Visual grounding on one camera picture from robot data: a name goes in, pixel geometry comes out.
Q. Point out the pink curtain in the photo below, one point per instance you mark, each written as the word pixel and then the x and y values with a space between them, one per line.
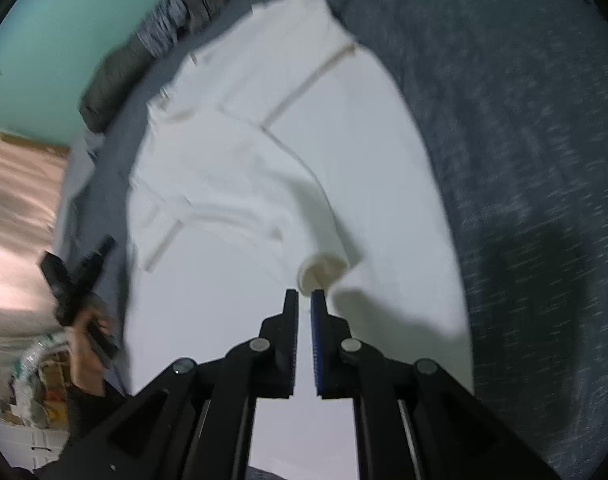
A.
pixel 19 220

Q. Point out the cardboard box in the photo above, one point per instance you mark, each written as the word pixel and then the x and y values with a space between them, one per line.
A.
pixel 54 400

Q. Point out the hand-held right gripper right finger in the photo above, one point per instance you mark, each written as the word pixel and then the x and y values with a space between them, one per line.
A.
pixel 316 345

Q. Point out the light grey sheet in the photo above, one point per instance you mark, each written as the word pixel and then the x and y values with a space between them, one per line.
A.
pixel 76 185

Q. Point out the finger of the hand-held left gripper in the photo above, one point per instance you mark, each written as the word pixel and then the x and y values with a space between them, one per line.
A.
pixel 100 257

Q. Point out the person's left forearm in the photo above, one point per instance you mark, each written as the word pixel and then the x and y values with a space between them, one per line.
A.
pixel 91 420

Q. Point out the clear plastic bag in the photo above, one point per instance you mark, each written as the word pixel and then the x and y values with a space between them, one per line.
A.
pixel 31 365

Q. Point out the person's left hand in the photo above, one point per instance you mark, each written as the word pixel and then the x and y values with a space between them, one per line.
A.
pixel 86 360

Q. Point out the bed with blue patterned sheet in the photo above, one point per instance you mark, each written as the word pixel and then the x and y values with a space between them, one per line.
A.
pixel 524 160

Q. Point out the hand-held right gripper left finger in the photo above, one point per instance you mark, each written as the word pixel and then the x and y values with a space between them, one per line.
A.
pixel 291 345

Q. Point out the dark grey rolled duvet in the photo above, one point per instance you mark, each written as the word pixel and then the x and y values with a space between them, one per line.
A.
pixel 114 85

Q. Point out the blue checked cloth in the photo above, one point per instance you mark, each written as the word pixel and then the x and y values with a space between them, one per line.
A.
pixel 159 25

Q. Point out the white long-sleeve shirt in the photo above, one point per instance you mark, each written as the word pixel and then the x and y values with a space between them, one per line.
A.
pixel 334 135

